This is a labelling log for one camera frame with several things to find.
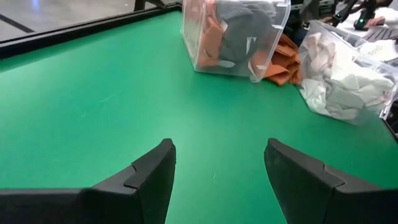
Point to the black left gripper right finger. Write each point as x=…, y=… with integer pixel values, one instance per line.
x=311, y=193

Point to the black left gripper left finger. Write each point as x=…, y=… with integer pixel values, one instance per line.
x=133, y=199

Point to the white plain towel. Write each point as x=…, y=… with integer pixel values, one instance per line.
x=314, y=96

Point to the light grey waffle towel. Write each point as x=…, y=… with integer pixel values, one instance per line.
x=357, y=96

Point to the orange towel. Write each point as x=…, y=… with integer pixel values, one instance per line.
x=211, y=40
x=284, y=62

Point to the white patterned towel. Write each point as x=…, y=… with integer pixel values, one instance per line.
x=377, y=49

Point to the clear plastic bin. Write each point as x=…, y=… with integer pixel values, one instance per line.
x=189, y=37
x=342, y=35

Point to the dark grey plain towel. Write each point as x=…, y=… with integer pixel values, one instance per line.
x=239, y=34

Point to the person's hand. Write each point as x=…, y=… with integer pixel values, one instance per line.
x=374, y=21

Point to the person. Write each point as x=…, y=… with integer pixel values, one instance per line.
x=388, y=12

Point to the black aluminium table frame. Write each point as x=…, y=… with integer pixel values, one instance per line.
x=62, y=32

